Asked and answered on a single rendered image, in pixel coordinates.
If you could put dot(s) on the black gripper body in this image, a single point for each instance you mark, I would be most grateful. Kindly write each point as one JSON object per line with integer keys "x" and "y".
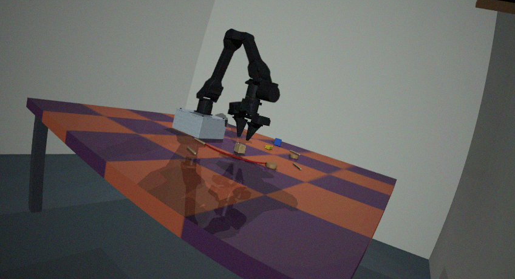
{"x": 253, "y": 115}

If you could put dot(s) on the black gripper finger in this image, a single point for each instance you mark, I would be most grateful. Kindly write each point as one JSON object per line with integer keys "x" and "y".
{"x": 240, "y": 125}
{"x": 252, "y": 128}

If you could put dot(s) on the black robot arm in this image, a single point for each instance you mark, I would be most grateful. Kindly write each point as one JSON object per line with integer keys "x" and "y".
{"x": 260, "y": 84}

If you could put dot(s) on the light brown wooden block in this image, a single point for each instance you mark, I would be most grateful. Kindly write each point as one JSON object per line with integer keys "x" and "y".
{"x": 239, "y": 148}

